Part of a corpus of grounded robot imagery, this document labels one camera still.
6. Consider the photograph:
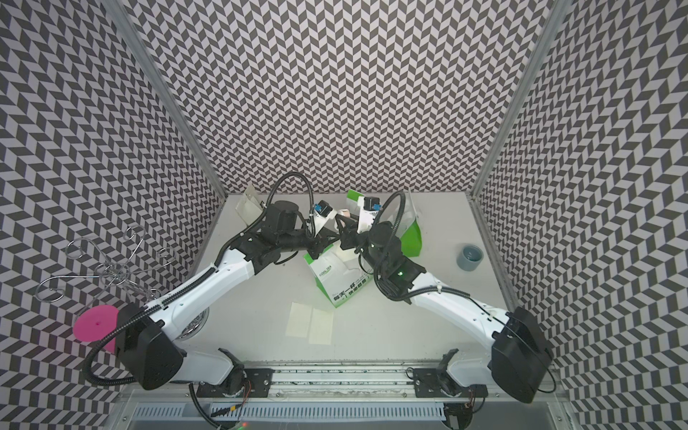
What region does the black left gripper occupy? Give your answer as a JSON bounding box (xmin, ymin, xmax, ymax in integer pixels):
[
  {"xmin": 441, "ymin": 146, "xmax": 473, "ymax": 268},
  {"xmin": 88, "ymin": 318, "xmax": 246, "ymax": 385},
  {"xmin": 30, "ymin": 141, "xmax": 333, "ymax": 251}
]
[{"xmin": 278, "ymin": 219, "xmax": 340, "ymax": 260}]

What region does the green white tea bag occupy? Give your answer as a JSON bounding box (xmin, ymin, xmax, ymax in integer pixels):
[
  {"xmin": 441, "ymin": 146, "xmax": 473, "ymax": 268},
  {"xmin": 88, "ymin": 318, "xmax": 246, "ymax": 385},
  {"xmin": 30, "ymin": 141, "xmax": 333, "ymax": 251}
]
[
  {"xmin": 346, "ymin": 189, "xmax": 364, "ymax": 208},
  {"xmin": 304, "ymin": 249, "xmax": 372, "ymax": 308},
  {"xmin": 397, "ymin": 191, "xmax": 423, "ymax": 258}
]

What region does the navy and cream tote bag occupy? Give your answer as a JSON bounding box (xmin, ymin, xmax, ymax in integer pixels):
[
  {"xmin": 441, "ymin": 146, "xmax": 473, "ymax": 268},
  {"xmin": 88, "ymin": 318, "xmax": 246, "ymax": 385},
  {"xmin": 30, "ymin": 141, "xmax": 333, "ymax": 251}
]
[{"xmin": 235, "ymin": 185, "xmax": 265, "ymax": 226}]

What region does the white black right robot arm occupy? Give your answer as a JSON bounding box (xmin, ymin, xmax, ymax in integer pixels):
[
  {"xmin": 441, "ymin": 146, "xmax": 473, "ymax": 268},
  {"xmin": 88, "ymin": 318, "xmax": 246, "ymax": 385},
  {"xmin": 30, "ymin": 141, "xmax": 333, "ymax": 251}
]
[{"xmin": 334, "ymin": 201, "xmax": 554, "ymax": 404}]

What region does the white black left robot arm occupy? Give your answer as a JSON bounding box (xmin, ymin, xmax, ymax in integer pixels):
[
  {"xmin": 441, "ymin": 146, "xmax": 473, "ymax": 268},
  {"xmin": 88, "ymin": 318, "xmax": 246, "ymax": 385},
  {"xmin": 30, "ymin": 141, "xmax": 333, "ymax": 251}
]
[{"xmin": 82, "ymin": 171, "xmax": 339, "ymax": 396}]

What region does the blue-grey ceramic cup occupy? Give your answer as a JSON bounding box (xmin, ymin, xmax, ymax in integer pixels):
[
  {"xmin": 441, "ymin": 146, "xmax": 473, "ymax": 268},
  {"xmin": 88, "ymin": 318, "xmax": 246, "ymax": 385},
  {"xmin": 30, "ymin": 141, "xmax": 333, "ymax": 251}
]
[{"xmin": 456, "ymin": 244, "xmax": 484, "ymax": 272}]

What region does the pink plastic disc spool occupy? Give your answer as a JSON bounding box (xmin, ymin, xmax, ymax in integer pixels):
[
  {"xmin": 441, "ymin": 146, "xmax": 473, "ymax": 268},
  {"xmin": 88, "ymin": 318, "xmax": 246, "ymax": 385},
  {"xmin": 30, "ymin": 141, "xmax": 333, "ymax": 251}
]
[{"xmin": 73, "ymin": 305, "xmax": 119, "ymax": 343}]

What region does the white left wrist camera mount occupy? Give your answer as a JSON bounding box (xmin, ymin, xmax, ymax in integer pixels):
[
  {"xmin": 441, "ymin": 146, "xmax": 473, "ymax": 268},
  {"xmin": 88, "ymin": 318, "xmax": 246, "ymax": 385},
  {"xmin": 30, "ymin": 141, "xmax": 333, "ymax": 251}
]
[{"xmin": 311, "ymin": 200, "xmax": 337, "ymax": 235}]

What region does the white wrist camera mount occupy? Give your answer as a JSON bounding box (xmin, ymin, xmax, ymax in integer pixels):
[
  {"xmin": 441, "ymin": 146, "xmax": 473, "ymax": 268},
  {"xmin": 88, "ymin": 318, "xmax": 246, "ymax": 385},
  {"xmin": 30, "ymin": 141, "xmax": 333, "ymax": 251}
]
[
  {"xmin": 311, "ymin": 200, "xmax": 337, "ymax": 235},
  {"xmin": 357, "ymin": 196, "xmax": 382, "ymax": 234}
]

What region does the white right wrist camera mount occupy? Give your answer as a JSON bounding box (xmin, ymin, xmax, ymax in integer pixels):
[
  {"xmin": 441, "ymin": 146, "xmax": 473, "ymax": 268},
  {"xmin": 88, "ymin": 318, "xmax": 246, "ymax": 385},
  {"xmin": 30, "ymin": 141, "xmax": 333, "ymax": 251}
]
[{"xmin": 357, "ymin": 196, "xmax": 382, "ymax": 234}]

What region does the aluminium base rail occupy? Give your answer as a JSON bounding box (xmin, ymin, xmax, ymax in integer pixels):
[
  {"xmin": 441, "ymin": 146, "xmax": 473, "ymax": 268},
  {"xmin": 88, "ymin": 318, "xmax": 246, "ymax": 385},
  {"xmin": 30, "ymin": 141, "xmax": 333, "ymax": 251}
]
[{"xmin": 106, "ymin": 362, "xmax": 579, "ymax": 429}]

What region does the silver wire rack stand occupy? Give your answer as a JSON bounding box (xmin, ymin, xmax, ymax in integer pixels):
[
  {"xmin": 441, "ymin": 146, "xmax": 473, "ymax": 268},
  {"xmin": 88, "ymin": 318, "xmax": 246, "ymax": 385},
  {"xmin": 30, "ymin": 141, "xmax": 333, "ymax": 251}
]
[{"xmin": 33, "ymin": 225, "xmax": 176, "ymax": 304}]

